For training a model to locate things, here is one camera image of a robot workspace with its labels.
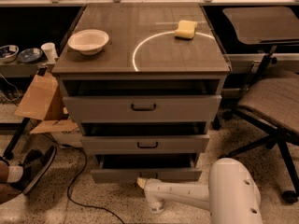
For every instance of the grey bottom drawer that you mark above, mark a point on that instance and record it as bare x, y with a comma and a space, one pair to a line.
128, 168

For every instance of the grey drawer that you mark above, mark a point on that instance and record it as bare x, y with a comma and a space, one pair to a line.
145, 144
142, 108
128, 168

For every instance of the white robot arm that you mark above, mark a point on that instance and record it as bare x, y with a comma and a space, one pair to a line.
231, 195

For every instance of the grey middle drawer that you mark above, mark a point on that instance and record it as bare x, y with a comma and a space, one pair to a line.
145, 144

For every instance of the grey top drawer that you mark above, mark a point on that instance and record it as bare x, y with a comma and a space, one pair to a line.
142, 108

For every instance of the grey drawer cabinet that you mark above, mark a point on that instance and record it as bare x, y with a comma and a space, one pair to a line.
144, 58

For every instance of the black sneaker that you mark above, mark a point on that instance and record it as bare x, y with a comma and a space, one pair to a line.
34, 166

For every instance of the brown cardboard box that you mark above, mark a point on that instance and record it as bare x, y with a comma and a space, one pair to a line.
43, 102

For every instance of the person leg brown trousers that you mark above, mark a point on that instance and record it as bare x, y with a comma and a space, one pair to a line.
9, 175

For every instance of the black stand leg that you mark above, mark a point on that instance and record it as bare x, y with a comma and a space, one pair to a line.
18, 128

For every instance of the white bowl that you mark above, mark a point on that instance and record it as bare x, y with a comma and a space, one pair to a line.
88, 42

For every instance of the black office chair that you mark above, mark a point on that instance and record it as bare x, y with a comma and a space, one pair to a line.
271, 100

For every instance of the yellow sponge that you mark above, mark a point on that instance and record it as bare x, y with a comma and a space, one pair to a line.
186, 29

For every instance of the white paper cup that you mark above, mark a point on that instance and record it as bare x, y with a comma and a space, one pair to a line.
50, 51

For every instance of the grey side shelf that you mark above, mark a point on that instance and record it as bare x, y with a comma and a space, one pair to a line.
17, 69

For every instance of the metal bowl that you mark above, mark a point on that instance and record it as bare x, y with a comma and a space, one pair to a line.
8, 53

